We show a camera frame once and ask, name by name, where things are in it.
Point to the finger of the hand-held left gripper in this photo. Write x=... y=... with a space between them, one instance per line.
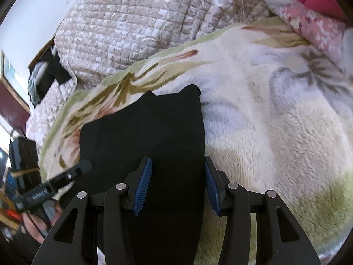
x=77 y=171

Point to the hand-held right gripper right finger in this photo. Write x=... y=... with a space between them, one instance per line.
x=213 y=187

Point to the beige quilted bedspread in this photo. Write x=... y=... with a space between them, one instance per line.
x=138 y=19

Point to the floral fleece blanket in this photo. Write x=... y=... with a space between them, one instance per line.
x=275 y=143

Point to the pink floral quilt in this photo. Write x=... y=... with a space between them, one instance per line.
x=311 y=19

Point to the black cloth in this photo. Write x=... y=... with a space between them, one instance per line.
x=56 y=71

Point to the person's left hand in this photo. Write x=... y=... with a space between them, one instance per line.
x=34 y=227

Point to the wooden frame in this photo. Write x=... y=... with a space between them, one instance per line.
x=12 y=99

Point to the black pants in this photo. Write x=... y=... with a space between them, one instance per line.
x=165 y=129

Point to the light grey cloth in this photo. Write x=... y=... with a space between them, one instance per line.
x=34 y=88

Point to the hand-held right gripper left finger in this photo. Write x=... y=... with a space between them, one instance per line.
x=142 y=187

